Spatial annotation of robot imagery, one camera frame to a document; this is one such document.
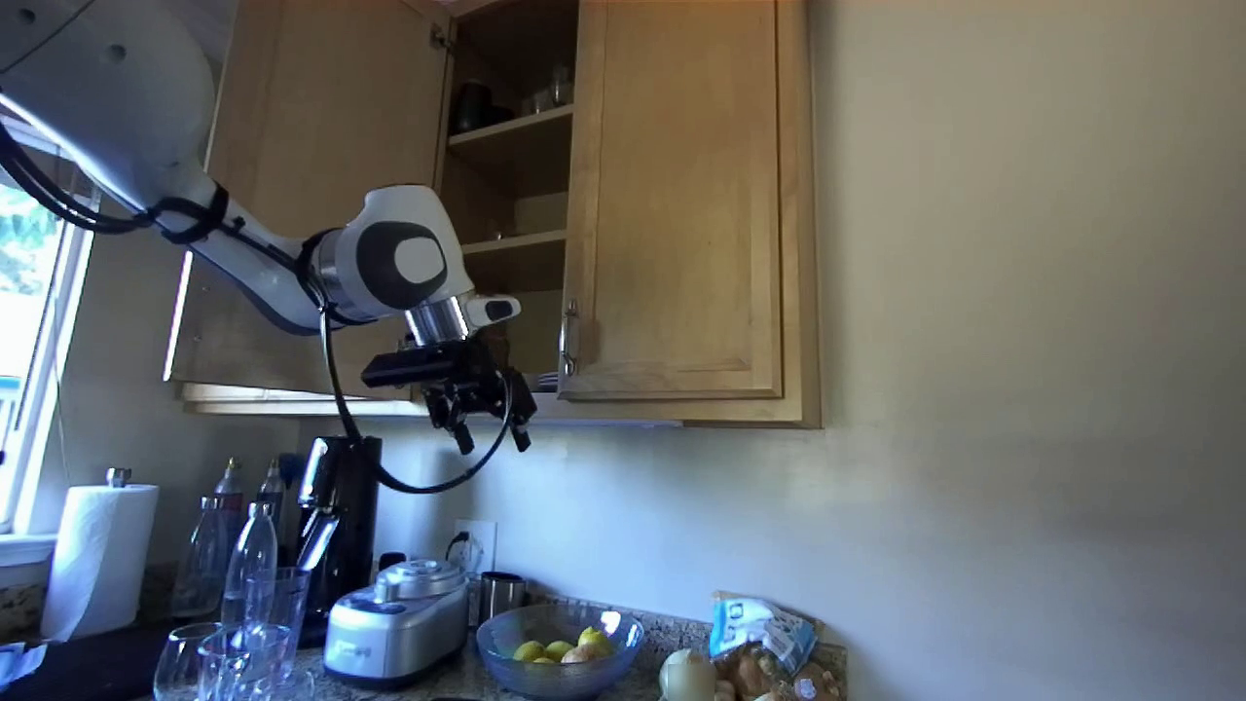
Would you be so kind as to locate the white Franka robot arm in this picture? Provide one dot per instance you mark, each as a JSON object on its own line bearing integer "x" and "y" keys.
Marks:
{"x": 120, "y": 90}

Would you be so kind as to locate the clear glass in cabinet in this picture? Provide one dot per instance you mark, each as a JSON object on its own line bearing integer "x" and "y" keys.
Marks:
{"x": 551, "y": 89}

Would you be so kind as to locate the glass bowl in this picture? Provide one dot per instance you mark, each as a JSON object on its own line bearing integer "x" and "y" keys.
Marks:
{"x": 560, "y": 672}

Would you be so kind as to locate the yellow onion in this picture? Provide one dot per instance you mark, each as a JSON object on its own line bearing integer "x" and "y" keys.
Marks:
{"x": 686, "y": 674}

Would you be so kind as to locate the clear plastic bottle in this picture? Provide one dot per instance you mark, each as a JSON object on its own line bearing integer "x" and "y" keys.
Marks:
{"x": 249, "y": 569}

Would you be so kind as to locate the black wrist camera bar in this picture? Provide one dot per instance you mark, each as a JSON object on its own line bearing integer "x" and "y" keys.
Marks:
{"x": 405, "y": 369}

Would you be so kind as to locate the clear drinking glass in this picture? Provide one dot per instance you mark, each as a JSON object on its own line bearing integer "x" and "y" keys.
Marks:
{"x": 257, "y": 664}

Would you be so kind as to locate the white paper towel roll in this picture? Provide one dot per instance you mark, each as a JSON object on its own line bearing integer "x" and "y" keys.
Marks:
{"x": 99, "y": 551}

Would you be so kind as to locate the clear wine glass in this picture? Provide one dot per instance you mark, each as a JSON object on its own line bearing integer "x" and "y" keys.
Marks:
{"x": 185, "y": 664}

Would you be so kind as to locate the white wall outlet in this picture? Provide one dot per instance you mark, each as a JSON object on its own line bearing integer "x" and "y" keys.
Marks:
{"x": 475, "y": 547}

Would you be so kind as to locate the colourful snack bag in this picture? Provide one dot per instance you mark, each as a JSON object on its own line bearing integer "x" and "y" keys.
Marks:
{"x": 771, "y": 647}

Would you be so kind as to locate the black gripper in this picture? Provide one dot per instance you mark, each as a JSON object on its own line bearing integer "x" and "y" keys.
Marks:
{"x": 475, "y": 389}

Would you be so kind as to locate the tall glass bottle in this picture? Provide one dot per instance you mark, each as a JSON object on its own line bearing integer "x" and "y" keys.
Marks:
{"x": 207, "y": 547}

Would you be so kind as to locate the wooden wall cabinet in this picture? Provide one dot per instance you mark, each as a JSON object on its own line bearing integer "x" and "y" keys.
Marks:
{"x": 802, "y": 208}

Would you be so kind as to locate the metal cup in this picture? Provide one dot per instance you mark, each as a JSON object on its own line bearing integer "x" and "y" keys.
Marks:
{"x": 500, "y": 593}

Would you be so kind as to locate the window with white frame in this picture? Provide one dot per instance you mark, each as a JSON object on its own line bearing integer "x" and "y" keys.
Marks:
{"x": 25, "y": 336}

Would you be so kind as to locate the dark jar in cabinet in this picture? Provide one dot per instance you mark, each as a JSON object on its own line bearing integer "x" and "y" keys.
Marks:
{"x": 471, "y": 111}

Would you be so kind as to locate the yellow lemon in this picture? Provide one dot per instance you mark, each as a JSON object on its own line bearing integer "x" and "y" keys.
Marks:
{"x": 593, "y": 641}
{"x": 560, "y": 647}
{"x": 526, "y": 651}

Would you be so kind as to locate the black knife block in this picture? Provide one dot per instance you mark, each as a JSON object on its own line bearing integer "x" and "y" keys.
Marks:
{"x": 352, "y": 521}

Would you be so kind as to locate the wide wooden cabinet door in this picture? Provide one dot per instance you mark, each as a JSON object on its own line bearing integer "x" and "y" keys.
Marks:
{"x": 325, "y": 119}

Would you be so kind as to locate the white kitchen appliance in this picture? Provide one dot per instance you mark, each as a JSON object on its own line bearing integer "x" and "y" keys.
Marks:
{"x": 395, "y": 625}

